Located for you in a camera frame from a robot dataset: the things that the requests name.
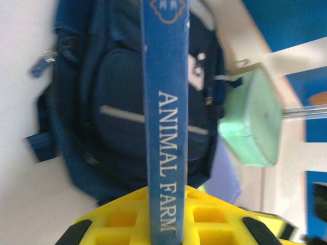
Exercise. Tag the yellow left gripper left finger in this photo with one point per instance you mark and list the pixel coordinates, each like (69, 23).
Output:
(120, 224)

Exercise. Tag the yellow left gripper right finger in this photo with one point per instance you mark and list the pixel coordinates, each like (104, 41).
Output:
(217, 224)

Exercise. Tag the lavender blue notebook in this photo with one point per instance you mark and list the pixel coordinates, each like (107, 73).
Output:
(224, 173)

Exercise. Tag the blue Animal Farm book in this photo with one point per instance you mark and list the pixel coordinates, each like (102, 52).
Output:
(166, 127)

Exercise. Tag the navy blue backpack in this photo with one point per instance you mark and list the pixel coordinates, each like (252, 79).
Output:
(115, 102)

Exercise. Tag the mint green zippered case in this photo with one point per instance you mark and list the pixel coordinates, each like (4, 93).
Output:
(253, 122)

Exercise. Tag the aluminium frame post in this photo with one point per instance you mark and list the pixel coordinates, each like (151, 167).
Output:
(306, 111)

